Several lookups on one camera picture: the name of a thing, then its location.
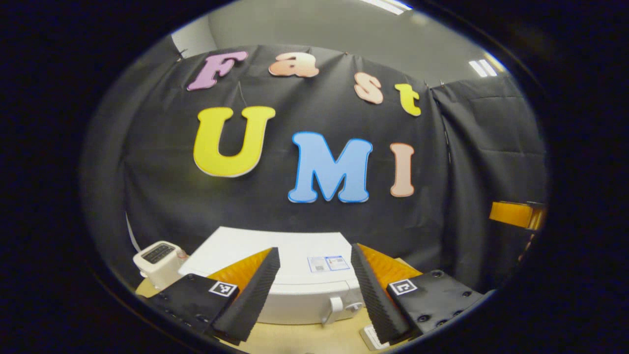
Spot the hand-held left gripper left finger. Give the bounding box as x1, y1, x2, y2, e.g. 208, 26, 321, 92
147, 247, 281, 345

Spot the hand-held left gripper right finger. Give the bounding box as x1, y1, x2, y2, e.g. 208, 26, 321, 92
350, 243, 487, 345

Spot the white microwave oven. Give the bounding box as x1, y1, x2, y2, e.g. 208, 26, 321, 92
179, 226, 367, 325

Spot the white rectangular dish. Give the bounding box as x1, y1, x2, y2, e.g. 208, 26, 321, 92
360, 324, 389, 351

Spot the white toaster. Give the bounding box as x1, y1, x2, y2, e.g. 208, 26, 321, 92
133, 241, 187, 291

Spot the ceiling light panel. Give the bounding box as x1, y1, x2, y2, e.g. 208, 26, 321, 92
469, 59, 498, 78
361, 0, 413, 15

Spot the white cable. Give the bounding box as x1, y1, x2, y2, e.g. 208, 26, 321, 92
125, 211, 141, 251

